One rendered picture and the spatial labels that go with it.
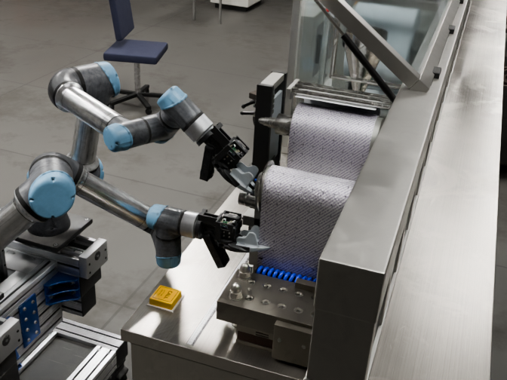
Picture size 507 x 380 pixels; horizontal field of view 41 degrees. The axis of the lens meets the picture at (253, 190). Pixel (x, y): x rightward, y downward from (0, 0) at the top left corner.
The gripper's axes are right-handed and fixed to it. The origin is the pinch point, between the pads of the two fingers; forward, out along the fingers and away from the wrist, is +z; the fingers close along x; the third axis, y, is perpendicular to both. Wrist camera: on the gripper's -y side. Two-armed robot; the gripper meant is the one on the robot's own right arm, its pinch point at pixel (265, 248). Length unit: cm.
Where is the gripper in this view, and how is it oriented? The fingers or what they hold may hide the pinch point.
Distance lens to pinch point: 187.3
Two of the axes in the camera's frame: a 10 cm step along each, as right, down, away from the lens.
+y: 0.5, -8.8, -4.7
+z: 9.4, 2.0, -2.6
